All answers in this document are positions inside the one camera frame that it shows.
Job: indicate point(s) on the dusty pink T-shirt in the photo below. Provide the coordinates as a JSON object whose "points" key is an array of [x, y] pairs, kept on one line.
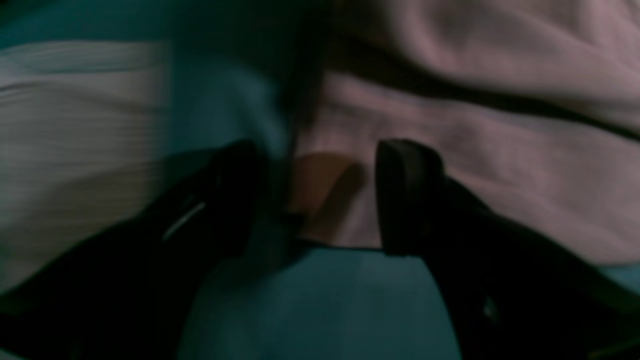
{"points": [[533, 105]]}

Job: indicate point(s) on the blue table cloth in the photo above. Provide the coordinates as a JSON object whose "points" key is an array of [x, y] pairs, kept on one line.
{"points": [[245, 70]]}

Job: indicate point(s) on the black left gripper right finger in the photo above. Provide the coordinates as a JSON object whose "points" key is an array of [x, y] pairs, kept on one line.
{"points": [[510, 292]]}

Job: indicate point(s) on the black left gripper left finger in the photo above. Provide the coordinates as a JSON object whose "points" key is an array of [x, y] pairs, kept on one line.
{"points": [[126, 292]]}

